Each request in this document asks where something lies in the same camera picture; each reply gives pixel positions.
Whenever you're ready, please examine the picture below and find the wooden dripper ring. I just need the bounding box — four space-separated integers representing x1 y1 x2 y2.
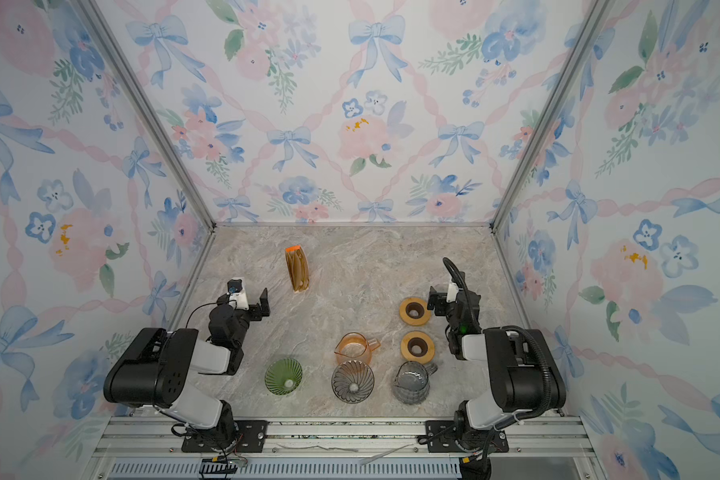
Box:
400 331 437 364
398 296 432 328

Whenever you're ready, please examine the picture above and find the green ribbed dripper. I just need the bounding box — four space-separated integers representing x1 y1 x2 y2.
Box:
264 358 303 396

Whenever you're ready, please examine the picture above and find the orange glass carafe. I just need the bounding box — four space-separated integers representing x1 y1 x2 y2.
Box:
334 332 381 365

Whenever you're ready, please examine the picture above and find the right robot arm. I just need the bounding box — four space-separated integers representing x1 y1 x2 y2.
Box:
419 286 566 459

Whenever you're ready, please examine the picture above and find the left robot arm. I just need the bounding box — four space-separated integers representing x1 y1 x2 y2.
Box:
103 279 270 455

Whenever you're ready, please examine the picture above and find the coffee filter pack orange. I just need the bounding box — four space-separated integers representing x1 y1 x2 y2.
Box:
285 245 309 292

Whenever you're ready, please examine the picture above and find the grey ribbed dripper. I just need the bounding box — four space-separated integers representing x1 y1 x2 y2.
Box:
331 360 375 404

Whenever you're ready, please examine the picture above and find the grey glass carafe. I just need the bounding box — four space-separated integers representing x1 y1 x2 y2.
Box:
392 361 438 405

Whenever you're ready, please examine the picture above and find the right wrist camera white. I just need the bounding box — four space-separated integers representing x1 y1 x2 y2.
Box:
446 282 459 303

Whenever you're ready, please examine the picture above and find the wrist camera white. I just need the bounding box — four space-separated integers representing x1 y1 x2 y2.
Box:
446 282 459 303
227 278 249 310

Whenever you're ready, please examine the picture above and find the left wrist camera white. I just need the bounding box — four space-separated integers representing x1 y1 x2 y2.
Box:
227 278 249 310

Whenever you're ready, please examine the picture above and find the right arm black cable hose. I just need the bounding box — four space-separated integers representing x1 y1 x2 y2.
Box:
442 257 568 420

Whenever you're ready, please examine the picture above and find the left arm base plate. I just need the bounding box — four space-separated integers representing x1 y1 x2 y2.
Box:
181 419 269 454

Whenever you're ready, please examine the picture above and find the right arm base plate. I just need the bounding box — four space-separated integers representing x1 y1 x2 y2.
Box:
417 420 509 455

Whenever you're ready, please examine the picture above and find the aluminium mounting rail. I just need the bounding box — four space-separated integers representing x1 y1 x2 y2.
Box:
82 416 605 479

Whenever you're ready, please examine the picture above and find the right aluminium corner post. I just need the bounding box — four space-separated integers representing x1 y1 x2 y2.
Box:
490 0 612 235

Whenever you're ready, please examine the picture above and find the aluminium corner post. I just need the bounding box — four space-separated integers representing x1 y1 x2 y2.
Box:
72 0 216 232
490 0 612 235

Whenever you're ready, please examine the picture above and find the left aluminium corner post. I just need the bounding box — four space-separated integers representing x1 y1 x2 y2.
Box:
72 0 216 232

